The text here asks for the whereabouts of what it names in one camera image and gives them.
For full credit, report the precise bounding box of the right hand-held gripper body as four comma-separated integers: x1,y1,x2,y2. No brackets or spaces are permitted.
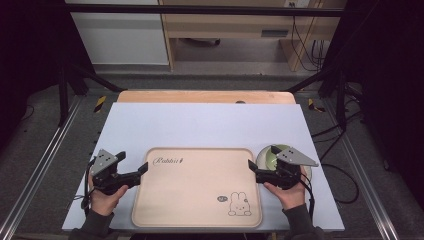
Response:
263,146,320,191

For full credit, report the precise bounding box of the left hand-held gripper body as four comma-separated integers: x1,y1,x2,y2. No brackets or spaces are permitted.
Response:
89,148,142,196

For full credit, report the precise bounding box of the person's left hand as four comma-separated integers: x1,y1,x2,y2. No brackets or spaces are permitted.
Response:
87,174,130,217

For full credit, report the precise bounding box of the person's right hand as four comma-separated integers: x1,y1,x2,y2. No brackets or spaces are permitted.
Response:
262,165,308,211

